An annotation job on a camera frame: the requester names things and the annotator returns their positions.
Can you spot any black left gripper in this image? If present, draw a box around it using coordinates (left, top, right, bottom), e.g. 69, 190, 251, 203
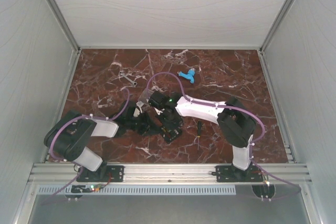
127, 111, 162, 137

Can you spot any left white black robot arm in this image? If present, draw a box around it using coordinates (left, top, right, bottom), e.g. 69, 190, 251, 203
44, 100, 161, 181

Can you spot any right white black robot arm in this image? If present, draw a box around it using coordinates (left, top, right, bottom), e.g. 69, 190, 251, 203
145, 90, 256, 181

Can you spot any black fuse box base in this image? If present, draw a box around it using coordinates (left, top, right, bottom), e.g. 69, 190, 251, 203
160, 126, 182, 144

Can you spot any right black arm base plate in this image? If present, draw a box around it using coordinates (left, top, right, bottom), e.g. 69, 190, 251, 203
211, 164, 264, 183

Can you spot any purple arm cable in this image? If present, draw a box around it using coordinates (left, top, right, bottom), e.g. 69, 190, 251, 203
145, 71, 302, 200
40, 87, 131, 206

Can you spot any silver ratchet wrench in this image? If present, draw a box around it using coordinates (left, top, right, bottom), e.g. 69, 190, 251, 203
119, 71, 138, 87

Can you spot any aluminium front rail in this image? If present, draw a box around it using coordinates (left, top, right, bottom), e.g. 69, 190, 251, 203
28, 163, 312, 185

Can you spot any clear plastic fuse box lid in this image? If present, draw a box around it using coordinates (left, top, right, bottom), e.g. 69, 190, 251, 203
137, 89, 154, 107

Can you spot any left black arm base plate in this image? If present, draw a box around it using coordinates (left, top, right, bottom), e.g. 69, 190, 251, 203
76, 165, 124, 183

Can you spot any blue glue gun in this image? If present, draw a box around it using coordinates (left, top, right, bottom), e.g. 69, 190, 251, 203
177, 68, 196, 84

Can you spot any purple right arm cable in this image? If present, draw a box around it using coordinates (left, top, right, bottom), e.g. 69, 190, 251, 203
145, 71, 302, 200

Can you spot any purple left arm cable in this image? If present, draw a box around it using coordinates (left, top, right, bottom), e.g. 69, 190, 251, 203
40, 87, 131, 206

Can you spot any yellow black handle screwdriver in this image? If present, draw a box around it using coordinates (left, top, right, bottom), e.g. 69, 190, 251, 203
196, 121, 202, 149

